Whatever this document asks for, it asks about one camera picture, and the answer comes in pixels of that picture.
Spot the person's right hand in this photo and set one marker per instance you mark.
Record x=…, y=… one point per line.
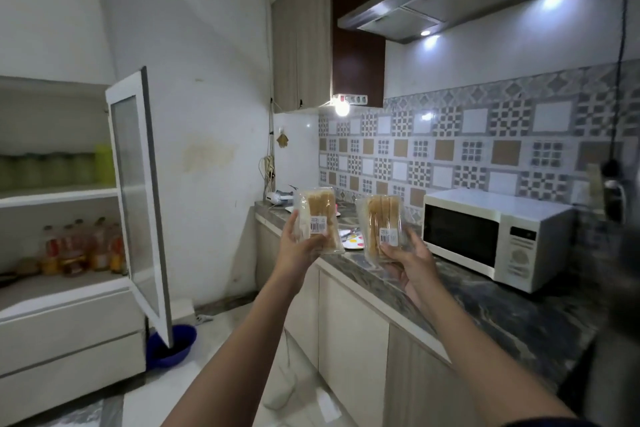
x=417, y=271

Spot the person's left hand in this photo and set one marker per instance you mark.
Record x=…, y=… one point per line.
x=295, y=256

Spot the white microwave door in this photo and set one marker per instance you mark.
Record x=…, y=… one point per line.
x=460, y=236

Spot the clear plastic container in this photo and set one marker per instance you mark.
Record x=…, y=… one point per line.
x=320, y=206
x=382, y=216

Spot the colourful dotted plate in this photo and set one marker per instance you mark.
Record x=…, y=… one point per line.
x=352, y=243

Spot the white microwave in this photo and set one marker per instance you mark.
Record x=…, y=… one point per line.
x=500, y=204

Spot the person's left forearm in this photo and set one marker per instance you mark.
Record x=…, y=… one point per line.
x=235, y=366

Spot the person's right forearm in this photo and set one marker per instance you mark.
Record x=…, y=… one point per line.
x=480, y=356

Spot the small white appliance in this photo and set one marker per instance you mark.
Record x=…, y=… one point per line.
x=277, y=197

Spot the beige kitchen base cabinets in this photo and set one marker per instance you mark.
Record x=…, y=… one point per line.
x=350, y=351

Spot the small brown hanging ornament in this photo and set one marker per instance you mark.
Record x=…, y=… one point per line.
x=283, y=139

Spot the blue plastic basin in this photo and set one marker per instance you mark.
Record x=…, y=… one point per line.
x=180, y=346

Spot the glowing light bulb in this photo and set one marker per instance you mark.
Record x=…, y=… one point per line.
x=342, y=108

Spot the white power strip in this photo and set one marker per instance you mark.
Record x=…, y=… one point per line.
x=356, y=99

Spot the white framed glass cupboard door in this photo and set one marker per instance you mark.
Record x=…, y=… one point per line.
x=135, y=191

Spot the yellow cooking oil bottle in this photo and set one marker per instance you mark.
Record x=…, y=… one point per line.
x=74, y=249
x=116, y=249
x=98, y=246
x=50, y=251

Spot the dark blue sleeve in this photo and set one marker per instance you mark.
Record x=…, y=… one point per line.
x=550, y=423

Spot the beige socket adapter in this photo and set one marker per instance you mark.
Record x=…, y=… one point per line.
x=607, y=189

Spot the white cupboard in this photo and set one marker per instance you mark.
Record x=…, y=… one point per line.
x=60, y=341

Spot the row of green plastic containers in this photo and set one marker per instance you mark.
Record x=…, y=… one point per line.
x=50, y=169

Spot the beige wall cabinet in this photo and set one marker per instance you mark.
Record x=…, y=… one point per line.
x=300, y=41

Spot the dark brown wall cabinet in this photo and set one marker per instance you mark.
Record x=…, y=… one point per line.
x=357, y=41

